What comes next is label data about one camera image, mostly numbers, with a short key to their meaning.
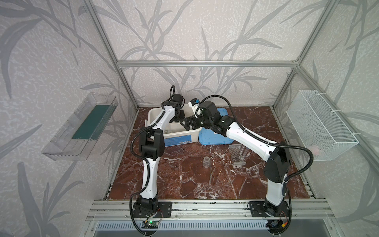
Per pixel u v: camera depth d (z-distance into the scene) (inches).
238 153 36.4
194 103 27.3
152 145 23.0
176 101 31.6
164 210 28.7
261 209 28.6
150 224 28.2
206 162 32.8
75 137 25.0
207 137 40.1
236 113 45.7
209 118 23.9
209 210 29.7
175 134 33.4
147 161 23.7
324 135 23.7
